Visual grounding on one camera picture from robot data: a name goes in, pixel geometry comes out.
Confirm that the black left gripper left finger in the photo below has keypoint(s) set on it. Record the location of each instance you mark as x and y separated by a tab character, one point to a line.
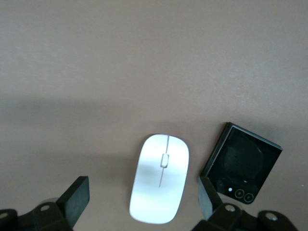
69	207

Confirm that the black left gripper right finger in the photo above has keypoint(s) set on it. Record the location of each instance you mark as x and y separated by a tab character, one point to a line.
211	211

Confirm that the white computer mouse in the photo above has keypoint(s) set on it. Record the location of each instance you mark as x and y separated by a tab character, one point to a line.
156	183

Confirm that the black flip phone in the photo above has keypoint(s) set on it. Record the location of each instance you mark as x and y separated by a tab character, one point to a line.
245	156

